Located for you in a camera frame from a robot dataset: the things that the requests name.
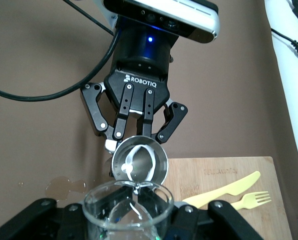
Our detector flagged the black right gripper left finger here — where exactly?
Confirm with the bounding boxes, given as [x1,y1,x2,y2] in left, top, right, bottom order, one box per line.
[0,198,92,240]

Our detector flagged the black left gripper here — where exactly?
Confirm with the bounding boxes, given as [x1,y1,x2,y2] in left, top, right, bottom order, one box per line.
[80,18,189,153]

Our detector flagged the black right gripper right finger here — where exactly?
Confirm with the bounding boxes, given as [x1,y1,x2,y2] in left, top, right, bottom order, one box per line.
[168,199,262,240]

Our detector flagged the steel jigger measuring cup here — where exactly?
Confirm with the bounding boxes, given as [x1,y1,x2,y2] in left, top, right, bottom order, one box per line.
[112,135,169,186]

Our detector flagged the clear glass shaker cup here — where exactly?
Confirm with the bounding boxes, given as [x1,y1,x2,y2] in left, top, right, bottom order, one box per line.
[82,179,175,240]

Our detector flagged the wooden cutting board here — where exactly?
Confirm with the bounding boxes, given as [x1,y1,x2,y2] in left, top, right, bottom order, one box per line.
[163,155,292,240]

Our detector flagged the yellow plastic knife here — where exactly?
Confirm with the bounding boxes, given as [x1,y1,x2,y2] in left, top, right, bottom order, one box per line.
[182,170,261,209]

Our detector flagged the yellow plastic fork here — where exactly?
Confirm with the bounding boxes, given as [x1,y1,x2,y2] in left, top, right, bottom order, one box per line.
[229,190,272,210]

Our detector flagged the spilled liquid puddle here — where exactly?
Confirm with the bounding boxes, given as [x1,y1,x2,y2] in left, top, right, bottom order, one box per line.
[45,175,87,201]

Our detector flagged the brown table cover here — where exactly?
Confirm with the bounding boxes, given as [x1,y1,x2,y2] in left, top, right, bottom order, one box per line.
[0,0,298,240]

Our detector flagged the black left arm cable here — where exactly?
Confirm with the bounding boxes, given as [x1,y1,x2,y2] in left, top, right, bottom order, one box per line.
[0,0,121,102]

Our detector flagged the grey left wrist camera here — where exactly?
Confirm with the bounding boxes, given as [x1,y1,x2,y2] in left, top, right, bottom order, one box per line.
[103,0,220,44]

